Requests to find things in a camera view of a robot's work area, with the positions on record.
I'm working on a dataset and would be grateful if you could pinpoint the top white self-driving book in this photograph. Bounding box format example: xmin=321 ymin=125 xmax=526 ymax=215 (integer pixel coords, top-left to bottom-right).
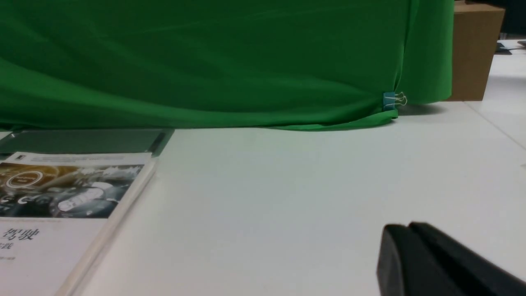
xmin=0 ymin=152 xmax=157 ymax=296

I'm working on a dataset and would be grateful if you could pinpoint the brown cardboard box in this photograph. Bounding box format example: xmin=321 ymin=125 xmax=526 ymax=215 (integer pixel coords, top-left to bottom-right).
xmin=448 ymin=0 xmax=505 ymax=102

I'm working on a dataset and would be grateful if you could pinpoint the metal desk cable hatch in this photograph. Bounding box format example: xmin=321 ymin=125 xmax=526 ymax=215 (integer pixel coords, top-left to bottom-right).
xmin=0 ymin=129 xmax=173 ymax=160

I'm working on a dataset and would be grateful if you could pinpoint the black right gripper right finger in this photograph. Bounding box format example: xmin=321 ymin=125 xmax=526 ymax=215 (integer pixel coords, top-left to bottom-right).
xmin=409 ymin=222 xmax=526 ymax=296

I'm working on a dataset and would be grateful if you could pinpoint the green backdrop cloth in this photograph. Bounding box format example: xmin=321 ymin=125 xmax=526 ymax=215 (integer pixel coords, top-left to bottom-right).
xmin=0 ymin=0 xmax=454 ymax=131

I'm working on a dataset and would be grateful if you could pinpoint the blue binder clip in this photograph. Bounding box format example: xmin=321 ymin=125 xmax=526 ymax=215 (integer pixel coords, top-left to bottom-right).
xmin=383 ymin=92 xmax=408 ymax=111

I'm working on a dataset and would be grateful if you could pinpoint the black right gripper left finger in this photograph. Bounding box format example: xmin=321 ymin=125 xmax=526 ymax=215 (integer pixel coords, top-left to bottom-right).
xmin=376 ymin=224 xmax=465 ymax=296

